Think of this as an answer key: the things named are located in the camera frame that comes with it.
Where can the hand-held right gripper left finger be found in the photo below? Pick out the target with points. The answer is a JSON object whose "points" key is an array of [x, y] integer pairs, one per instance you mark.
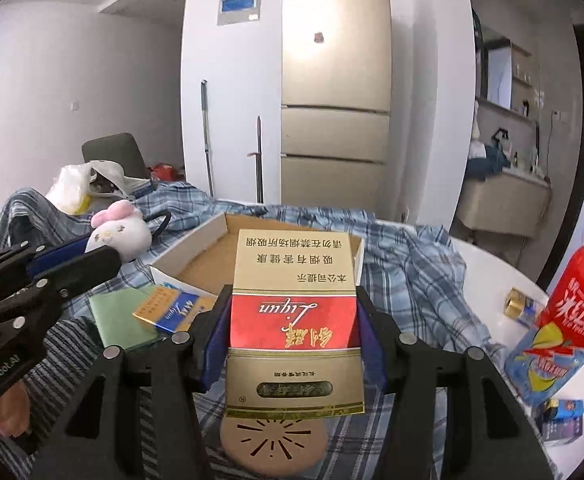
{"points": [[214, 341]]}

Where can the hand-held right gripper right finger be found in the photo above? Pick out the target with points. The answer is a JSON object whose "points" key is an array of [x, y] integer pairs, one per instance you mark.
{"points": [[370, 340]]}

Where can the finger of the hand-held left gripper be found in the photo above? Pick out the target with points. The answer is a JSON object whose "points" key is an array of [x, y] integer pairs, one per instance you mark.
{"points": [[57, 257], [89, 265]]}

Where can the pink white plush toy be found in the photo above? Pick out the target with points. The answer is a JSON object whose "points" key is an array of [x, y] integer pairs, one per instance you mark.
{"points": [[119, 235]]}

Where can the blue yellow cigarette pack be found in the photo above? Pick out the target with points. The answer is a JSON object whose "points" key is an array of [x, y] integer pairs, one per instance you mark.
{"points": [[172, 308]]}

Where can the green cloth pouch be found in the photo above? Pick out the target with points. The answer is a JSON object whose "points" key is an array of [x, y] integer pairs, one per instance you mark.
{"points": [[117, 320]]}

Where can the red gold cigarette pack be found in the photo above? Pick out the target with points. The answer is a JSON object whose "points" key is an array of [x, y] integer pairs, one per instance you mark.
{"points": [[292, 320]]}

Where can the shallow cardboard box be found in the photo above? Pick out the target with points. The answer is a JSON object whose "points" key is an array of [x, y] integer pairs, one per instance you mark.
{"points": [[207, 260]]}

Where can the round beige perforated disc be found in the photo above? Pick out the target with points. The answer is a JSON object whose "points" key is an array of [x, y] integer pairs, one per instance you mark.
{"points": [[272, 447]]}

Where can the person's left hand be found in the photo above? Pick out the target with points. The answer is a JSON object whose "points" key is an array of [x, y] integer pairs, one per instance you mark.
{"points": [[7, 407]]}

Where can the blue plaid cloth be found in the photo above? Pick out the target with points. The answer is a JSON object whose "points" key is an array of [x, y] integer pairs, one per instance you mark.
{"points": [[411, 280]]}

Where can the white plastic bag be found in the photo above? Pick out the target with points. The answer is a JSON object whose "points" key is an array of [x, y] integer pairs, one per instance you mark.
{"points": [[72, 185]]}

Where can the gold blue battery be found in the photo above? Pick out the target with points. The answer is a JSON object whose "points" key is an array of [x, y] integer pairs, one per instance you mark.
{"points": [[516, 304]]}

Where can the beige bathroom vanity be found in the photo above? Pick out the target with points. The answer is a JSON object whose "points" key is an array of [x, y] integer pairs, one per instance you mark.
{"points": [[506, 202]]}

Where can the small blue carton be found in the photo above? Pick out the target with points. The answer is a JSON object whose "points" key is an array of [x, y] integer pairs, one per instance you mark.
{"points": [[564, 417]]}

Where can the red label drink bottle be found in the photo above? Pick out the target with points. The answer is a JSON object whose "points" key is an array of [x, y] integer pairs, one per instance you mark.
{"points": [[576, 300]]}

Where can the blue clothes pile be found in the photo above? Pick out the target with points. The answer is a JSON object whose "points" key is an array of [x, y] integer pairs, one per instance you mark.
{"points": [[486, 160]]}

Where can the gold refrigerator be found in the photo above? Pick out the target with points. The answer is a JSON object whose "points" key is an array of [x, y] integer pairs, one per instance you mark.
{"points": [[334, 110]]}

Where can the bathroom mirror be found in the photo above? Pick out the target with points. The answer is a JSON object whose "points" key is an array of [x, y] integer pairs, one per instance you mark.
{"points": [[497, 75]]}

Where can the black framed door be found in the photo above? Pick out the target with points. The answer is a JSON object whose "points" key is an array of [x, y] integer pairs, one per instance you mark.
{"points": [[582, 110]]}

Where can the bathroom wall shelf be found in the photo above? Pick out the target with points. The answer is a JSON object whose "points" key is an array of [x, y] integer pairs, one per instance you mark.
{"points": [[521, 80]]}

